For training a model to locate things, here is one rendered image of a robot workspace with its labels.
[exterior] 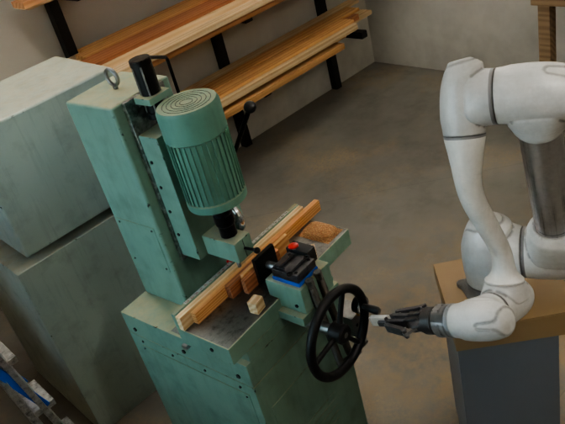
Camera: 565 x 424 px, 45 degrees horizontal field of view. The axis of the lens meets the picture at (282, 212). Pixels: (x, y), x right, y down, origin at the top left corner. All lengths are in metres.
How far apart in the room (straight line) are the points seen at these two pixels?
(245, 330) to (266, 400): 0.27
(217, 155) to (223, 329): 0.50
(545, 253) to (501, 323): 0.34
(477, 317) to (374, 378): 1.26
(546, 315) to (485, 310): 0.42
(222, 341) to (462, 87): 0.93
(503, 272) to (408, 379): 1.15
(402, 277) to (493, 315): 1.71
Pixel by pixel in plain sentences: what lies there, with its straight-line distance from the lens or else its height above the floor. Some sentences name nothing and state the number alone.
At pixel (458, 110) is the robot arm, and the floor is 1.42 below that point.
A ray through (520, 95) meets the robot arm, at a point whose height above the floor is 1.46.
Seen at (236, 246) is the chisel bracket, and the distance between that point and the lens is 2.00.
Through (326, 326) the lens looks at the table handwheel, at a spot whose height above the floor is 0.83.
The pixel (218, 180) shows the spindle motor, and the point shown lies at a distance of 1.85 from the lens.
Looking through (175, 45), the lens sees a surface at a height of 1.07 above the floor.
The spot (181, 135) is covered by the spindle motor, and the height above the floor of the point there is 1.45.
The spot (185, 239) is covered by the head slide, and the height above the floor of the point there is 1.07.
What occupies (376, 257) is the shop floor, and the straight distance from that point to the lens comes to 3.58.
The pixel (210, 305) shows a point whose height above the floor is 0.92.
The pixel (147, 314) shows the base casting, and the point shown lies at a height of 0.80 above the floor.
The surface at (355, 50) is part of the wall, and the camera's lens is 5.78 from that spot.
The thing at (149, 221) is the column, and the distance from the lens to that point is 2.10.
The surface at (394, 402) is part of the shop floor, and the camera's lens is 2.87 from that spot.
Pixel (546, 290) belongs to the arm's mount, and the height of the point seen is 0.68.
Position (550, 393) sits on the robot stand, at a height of 0.35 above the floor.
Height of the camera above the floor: 2.15
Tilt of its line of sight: 31 degrees down
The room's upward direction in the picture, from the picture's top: 15 degrees counter-clockwise
